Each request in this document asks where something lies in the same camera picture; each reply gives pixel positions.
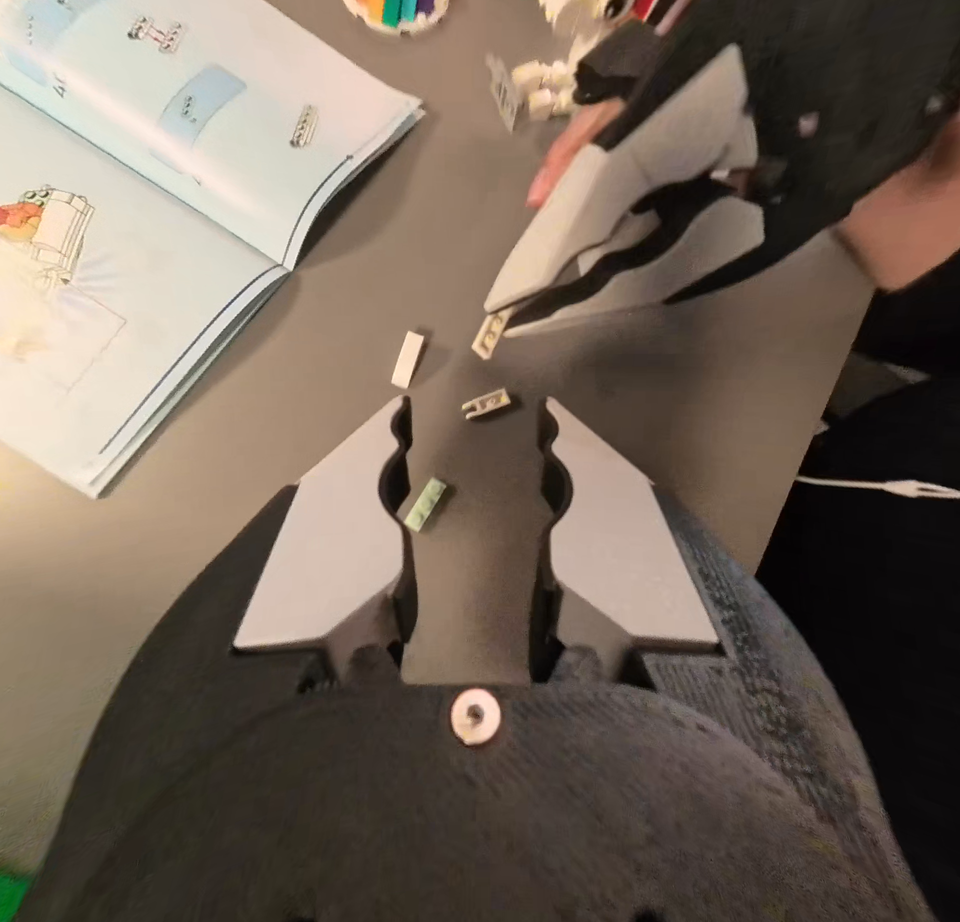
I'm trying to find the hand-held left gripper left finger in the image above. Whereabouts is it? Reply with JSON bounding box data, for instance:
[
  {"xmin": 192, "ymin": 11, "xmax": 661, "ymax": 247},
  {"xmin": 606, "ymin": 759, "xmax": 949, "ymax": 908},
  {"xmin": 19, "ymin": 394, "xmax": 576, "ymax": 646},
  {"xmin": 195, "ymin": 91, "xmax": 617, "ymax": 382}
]
[{"xmin": 232, "ymin": 395, "xmax": 419, "ymax": 649}]

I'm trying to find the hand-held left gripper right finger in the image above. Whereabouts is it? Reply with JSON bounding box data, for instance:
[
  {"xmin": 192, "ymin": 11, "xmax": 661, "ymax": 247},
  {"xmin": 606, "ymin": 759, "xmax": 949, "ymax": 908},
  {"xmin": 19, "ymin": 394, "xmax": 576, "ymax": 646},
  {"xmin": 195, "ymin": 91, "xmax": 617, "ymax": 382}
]
[{"xmin": 537, "ymin": 395, "xmax": 725, "ymax": 652}]

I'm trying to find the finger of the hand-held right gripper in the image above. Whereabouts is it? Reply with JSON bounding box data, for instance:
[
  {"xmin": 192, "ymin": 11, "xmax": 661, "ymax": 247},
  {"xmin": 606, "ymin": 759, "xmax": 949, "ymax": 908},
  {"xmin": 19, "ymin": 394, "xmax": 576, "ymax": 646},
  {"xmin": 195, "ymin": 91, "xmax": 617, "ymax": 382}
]
[
  {"xmin": 486, "ymin": 43, "xmax": 760, "ymax": 314},
  {"xmin": 504, "ymin": 194, "xmax": 768, "ymax": 338}
]

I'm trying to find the light green lego plate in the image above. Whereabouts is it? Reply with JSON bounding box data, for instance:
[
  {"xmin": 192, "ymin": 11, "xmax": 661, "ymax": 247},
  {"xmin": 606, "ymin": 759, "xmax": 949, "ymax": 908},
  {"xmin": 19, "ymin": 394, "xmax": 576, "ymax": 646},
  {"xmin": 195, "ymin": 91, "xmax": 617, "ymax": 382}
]
[{"xmin": 402, "ymin": 478, "xmax": 450, "ymax": 534}]

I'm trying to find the white lego plate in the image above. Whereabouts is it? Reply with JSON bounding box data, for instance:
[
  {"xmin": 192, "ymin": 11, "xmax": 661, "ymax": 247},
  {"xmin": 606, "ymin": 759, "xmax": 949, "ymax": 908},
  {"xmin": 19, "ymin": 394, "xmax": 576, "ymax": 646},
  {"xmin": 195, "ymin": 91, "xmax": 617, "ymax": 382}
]
[{"xmin": 471, "ymin": 307, "xmax": 513, "ymax": 360}]

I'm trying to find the grey studded lego plate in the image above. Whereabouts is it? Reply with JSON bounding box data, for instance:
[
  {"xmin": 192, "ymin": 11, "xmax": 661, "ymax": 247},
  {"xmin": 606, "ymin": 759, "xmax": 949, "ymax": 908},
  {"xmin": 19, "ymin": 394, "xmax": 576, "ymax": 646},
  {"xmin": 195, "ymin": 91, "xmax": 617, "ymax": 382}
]
[{"xmin": 485, "ymin": 52, "xmax": 521, "ymax": 133}]

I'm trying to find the white smooth lego tile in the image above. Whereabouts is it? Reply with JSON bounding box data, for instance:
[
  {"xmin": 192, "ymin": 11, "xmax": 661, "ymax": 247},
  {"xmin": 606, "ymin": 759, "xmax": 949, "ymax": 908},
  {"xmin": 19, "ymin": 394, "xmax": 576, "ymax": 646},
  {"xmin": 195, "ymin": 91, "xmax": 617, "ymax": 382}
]
[{"xmin": 390, "ymin": 330, "xmax": 427, "ymax": 391}]

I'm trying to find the white lego clip piece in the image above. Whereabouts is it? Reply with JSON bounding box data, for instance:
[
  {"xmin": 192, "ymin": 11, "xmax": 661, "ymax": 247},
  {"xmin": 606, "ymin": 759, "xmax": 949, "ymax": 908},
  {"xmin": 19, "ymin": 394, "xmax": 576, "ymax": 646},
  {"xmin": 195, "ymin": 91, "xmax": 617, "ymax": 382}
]
[{"xmin": 460, "ymin": 387, "xmax": 513, "ymax": 421}]

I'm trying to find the lego instruction booklet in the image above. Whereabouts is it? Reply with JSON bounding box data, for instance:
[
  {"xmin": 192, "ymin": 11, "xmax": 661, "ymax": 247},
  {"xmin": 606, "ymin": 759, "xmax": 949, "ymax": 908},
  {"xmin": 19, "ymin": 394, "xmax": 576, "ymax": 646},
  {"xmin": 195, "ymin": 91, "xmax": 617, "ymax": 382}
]
[{"xmin": 0, "ymin": 0, "xmax": 426, "ymax": 500}]

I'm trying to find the person's right hand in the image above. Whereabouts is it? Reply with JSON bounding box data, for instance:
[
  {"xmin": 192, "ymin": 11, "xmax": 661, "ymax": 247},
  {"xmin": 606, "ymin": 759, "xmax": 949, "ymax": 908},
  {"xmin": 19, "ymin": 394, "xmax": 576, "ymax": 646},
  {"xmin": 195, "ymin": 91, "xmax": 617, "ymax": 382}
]
[{"xmin": 828, "ymin": 142, "xmax": 960, "ymax": 293}]

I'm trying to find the person's dark clothing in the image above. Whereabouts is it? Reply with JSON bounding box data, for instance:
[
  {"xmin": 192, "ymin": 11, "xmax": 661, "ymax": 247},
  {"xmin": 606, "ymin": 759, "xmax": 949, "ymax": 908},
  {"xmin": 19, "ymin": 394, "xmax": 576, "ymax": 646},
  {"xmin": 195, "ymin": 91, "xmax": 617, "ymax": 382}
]
[{"xmin": 753, "ymin": 258, "xmax": 960, "ymax": 922}]

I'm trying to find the green plastic bin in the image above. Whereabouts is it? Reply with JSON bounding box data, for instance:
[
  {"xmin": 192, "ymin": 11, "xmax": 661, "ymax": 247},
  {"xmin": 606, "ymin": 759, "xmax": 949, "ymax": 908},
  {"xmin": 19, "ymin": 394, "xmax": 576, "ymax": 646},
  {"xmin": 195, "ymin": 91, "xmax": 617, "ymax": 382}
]
[{"xmin": 0, "ymin": 872, "xmax": 36, "ymax": 922}]

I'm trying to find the white cord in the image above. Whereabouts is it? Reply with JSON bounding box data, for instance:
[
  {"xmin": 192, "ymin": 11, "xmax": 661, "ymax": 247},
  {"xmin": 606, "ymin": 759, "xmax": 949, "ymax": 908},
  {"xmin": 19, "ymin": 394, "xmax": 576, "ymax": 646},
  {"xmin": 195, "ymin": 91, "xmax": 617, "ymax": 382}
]
[{"xmin": 795, "ymin": 474, "xmax": 960, "ymax": 501}]

